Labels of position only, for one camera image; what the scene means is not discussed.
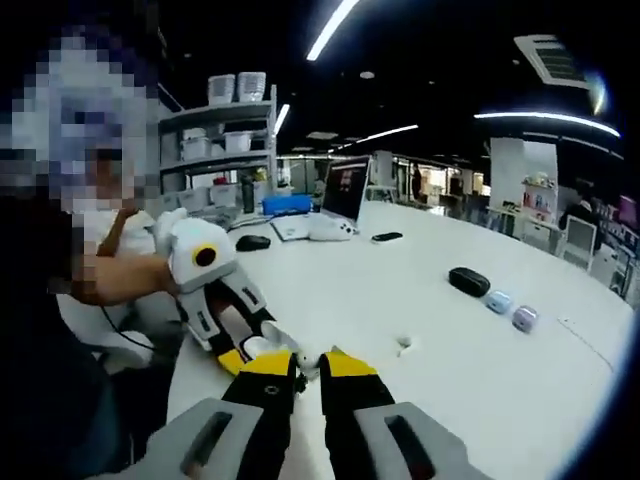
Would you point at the person in dark shirt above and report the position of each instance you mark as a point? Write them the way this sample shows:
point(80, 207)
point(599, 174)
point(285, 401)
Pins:
point(40, 375)

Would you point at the black smartphone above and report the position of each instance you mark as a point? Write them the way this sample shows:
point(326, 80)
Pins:
point(386, 236)

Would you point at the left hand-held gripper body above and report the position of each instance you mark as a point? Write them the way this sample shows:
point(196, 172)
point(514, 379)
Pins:
point(195, 277)

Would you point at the white office chair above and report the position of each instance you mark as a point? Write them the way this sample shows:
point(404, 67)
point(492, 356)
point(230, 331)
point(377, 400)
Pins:
point(125, 350)
point(580, 242)

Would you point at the display shelf with colourful items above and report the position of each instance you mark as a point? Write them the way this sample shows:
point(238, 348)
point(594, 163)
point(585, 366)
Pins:
point(540, 200)

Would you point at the ceiling light strip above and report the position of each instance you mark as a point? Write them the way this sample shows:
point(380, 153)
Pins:
point(400, 131)
point(545, 115)
point(282, 119)
point(330, 32)

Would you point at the silver laptop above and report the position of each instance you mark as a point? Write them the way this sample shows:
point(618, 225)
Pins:
point(345, 190)

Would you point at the black oval earbud case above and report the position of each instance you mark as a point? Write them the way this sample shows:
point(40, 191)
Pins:
point(467, 281)

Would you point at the white game controller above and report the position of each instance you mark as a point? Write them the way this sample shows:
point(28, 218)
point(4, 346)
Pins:
point(332, 232)

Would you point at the grey metal shelf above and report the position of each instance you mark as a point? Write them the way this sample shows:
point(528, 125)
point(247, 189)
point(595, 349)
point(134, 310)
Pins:
point(215, 112)

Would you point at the light blue earbud case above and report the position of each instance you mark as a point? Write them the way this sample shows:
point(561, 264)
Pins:
point(500, 301)

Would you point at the black computer mouse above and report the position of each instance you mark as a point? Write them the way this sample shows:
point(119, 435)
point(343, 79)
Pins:
point(252, 243)

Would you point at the blue plastic box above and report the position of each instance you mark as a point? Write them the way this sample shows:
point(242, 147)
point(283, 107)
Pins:
point(286, 206)

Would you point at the ceiling air conditioner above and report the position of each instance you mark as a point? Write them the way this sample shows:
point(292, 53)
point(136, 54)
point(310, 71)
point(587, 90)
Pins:
point(552, 60)

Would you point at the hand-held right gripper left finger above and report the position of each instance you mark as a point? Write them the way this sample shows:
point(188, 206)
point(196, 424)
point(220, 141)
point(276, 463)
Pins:
point(250, 430)

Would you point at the dark water bottle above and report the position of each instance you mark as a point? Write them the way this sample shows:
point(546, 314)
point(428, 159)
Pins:
point(247, 197)

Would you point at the person's left hand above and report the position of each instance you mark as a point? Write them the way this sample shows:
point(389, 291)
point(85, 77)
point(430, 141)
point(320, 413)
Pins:
point(237, 322)

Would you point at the purple earbud case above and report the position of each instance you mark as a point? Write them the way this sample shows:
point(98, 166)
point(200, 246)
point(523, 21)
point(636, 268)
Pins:
point(525, 318)

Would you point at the white table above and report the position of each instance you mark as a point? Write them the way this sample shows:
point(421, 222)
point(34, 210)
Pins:
point(450, 400)

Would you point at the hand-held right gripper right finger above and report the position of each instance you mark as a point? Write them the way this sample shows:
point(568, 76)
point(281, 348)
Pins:
point(370, 440)

